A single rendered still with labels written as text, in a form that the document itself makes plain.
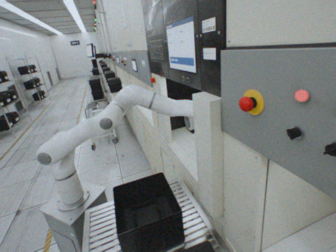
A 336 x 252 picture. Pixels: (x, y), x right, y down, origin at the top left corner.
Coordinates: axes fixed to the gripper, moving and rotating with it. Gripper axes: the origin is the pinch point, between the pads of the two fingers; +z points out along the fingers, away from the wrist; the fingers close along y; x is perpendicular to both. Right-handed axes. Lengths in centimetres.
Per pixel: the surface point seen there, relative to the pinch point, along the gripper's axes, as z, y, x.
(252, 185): -30, 41, -6
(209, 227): -34, 22, -45
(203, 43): -30, 15, 37
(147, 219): -61, 6, -45
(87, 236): -90, 2, -45
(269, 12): -29, 41, 42
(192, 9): -30, 9, 49
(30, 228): -167, -100, -122
